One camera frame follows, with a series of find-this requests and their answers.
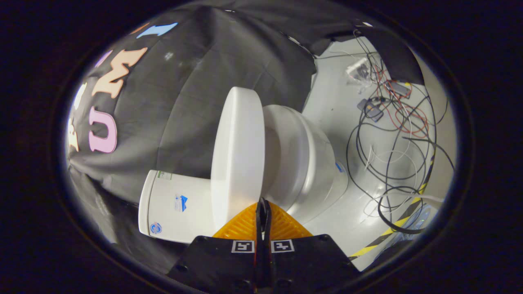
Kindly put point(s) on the small grey adapter box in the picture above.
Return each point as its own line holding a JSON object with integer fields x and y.
{"x": 371, "y": 109}

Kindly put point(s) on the clear plastic bag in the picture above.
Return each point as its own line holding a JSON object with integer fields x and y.
{"x": 358, "y": 70}

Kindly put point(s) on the yellow black hazard tape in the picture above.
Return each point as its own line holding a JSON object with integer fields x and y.
{"x": 394, "y": 225}

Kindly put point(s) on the white toilet lid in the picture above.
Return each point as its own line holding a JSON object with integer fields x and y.
{"x": 237, "y": 155}

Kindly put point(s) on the small black electronic module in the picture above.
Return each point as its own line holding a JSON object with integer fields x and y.
{"x": 399, "y": 88}

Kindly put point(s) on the black backdrop cloth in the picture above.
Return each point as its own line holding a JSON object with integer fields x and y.
{"x": 192, "y": 94}

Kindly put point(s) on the white toilet tank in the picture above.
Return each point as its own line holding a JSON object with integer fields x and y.
{"x": 171, "y": 204}

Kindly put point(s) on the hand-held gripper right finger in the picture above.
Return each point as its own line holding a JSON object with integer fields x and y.
{"x": 302, "y": 261}

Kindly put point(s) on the white toilet bowl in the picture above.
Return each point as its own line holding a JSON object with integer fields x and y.
{"x": 322, "y": 167}

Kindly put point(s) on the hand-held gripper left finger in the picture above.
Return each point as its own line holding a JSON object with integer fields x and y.
{"x": 229, "y": 261}

